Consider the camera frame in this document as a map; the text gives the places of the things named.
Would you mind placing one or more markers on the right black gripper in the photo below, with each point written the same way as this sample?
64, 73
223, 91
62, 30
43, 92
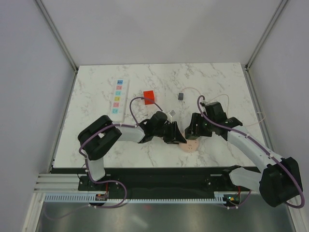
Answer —
197, 118

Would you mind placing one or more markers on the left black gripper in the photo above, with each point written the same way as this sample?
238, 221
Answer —
175, 137

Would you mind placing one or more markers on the pink round socket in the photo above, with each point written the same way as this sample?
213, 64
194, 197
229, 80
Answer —
189, 146

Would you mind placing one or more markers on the dark grey usb charger plug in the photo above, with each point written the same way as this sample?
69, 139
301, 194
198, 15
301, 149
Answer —
180, 96

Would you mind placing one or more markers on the red cube socket adapter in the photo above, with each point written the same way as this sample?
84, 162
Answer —
149, 97

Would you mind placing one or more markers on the white power strip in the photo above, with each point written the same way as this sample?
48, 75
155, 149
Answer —
119, 100

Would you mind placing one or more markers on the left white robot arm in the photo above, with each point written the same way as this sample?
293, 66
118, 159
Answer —
98, 138

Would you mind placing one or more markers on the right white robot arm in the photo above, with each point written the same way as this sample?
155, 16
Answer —
277, 180

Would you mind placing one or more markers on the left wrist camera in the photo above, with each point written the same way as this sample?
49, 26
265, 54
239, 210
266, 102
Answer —
170, 115

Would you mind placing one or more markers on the white slotted cable duct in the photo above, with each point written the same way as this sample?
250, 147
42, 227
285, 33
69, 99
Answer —
95, 198

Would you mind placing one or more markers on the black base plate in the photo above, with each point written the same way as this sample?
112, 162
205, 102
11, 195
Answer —
161, 182

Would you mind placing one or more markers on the right aluminium frame post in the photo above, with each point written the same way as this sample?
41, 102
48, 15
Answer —
271, 24

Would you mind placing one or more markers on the aluminium frame post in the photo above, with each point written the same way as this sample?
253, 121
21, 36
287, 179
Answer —
271, 24
50, 23

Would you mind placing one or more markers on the aluminium rail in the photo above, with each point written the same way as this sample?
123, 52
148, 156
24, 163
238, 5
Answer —
57, 183

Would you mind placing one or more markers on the left aluminium frame post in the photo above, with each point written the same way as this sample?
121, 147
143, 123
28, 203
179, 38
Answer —
50, 23

